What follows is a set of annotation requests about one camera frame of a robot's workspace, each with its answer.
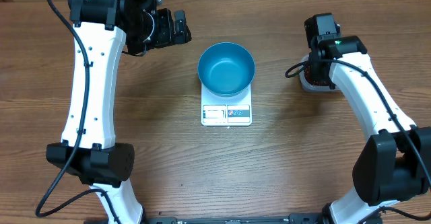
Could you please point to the teal metal bowl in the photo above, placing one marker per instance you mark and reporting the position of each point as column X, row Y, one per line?
column 226, row 69

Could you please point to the clear container of red beans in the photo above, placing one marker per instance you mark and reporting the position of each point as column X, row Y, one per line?
column 315, row 86

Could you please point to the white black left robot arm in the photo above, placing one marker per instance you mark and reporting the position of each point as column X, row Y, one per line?
column 103, row 31

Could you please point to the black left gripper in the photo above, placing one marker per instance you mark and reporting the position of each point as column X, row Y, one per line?
column 166, row 38

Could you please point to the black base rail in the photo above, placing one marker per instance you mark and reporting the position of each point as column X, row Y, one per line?
column 308, row 218

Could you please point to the white digital kitchen scale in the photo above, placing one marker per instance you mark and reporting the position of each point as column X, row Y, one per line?
column 226, row 111

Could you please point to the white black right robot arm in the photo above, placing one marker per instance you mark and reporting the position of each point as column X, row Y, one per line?
column 394, row 165

